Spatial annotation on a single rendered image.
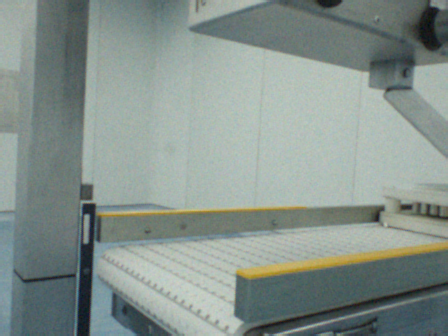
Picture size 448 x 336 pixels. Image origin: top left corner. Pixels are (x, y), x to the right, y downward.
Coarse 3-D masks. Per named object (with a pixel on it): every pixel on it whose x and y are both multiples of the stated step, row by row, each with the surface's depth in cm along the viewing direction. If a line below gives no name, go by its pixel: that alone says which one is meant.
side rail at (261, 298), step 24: (360, 264) 38; (384, 264) 40; (408, 264) 43; (432, 264) 45; (240, 288) 32; (264, 288) 32; (288, 288) 34; (312, 288) 35; (336, 288) 37; (360, 288) 39; (384, 288) 41; (240, 312) 32; (264, 312) 32; (288, 312) 34
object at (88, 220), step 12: (84, 204) 53; (84, 216) 53; (84, 228) 53; (84, 240) 53; (84, 252) 54; (84, 264) 54; (84, 276) 54; (84, 288) 54; (84, 300) 54; (84, 312) 54; (84, 324) 54
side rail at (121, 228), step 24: (96, 216) 54; (120, 216) 55; (144, 216) 57; (168, 216) 59; (192, 216) 61; (216, 216) 63; (240, 216) 65; (264, 216) 68; (288, 216) 71; (312, 216) 74; (336, 216) 78; (360, 216) 81; (96, 240) 54; (120, 240) 55
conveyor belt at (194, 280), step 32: (128, 256) 50; (160, 256) 51; (192, 256) 52; (224, 256) 53; (256, 256) 54; (288, 256) 54; (320, 256) 56; (128, 288) 46; (160, 288) 42; (192, 288) 40; (224, 288) 41; (416, 288) 47; (160, 320) 41; (192, 320) 37; (224, 320) 35
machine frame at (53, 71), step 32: (32, 0) 50; (64, 0) 51; (32, 32) 49; (64, 32) 51; (32, 64) 49; (64, 64) 51; (32, 96) 49; (64, 96) 51; (32, 128) 50; (64, 128) 52; (32, 160) 50; (64, 160) 52; (32, 192) 50; (64, 192) 52; (32, 224) 50; (64, 224) 52; (32, 256) 51; (64, 256) 53; (32, 288) 51; (64, 288) 53; (32, 320) 51; (64, 320) 53
